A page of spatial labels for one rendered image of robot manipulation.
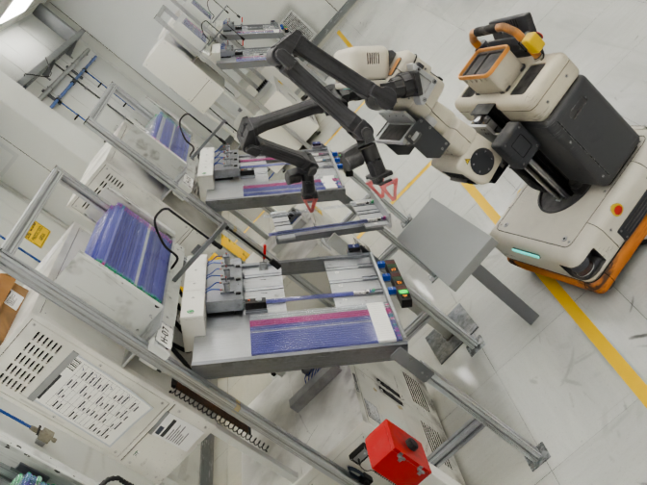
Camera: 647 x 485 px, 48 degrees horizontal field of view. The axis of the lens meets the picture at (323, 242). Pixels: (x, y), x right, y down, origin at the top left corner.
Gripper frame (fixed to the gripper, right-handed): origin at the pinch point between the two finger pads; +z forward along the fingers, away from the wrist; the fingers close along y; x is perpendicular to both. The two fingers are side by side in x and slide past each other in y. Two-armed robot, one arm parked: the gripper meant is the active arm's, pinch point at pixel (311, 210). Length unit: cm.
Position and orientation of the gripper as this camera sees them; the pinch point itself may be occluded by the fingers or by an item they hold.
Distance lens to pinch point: 328.5
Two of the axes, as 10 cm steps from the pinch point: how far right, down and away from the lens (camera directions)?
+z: 0.9, 9.1, 4.0
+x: 9.8, -1.5, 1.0
